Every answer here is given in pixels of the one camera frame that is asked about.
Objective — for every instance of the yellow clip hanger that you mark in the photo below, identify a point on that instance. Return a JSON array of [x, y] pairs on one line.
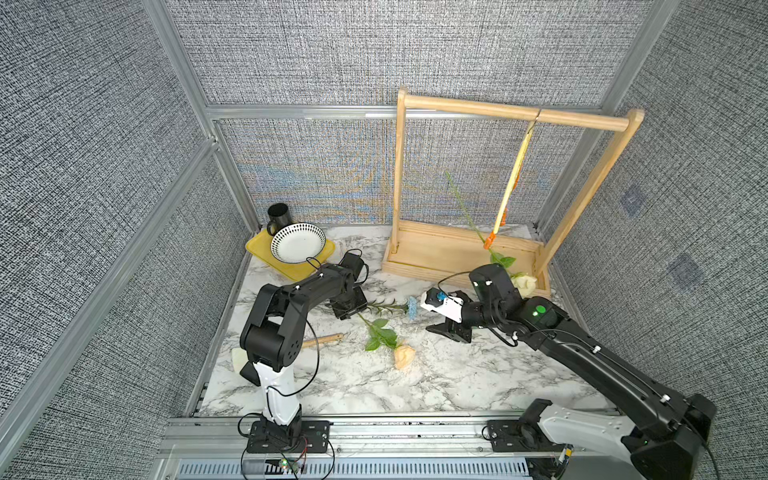
[[515, 174]]

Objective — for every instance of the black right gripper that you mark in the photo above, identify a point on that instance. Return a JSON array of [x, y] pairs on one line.
[[453, 330]]

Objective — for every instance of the orange end clothes peg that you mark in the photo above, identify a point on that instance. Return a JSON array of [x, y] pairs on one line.
[[490, 240]]

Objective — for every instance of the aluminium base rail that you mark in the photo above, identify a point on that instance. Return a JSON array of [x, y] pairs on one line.
[[453, 445]]

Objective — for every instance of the peach rose stem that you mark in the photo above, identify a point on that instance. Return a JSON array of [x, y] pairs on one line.
[[381, 336]]

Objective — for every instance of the wooden handle spatula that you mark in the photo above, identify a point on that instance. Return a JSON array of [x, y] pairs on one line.
[[322, 340]]

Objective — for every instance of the black mug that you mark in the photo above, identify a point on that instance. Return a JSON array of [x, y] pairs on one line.
[[279, 217]]

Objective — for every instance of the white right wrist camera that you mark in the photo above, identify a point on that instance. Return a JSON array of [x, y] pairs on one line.
[[437, 301]]

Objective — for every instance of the yellow tray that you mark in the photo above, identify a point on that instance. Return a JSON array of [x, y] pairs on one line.
[[259, 246]]

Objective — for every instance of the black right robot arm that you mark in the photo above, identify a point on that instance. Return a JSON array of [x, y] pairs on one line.
[[659, 431]]

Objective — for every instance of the white striped rim bowl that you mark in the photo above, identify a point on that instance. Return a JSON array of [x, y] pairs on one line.
[[295, 243]]

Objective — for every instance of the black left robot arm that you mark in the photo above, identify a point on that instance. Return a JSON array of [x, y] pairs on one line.
[[273, 333]]

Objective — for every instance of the blue carnation stem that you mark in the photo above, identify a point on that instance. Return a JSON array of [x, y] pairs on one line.
[[409, 308]]

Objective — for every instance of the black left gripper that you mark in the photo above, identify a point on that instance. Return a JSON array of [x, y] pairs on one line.
[[362, 302]]

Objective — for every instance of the black handle scraper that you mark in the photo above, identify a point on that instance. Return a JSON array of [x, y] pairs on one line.
[[243, 366]]

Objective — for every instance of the wooden clothes rack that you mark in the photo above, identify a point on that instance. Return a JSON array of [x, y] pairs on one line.
[[431, 252]]

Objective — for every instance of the cream white rose stem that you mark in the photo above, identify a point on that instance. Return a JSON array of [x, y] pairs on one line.
[[523, 282]]

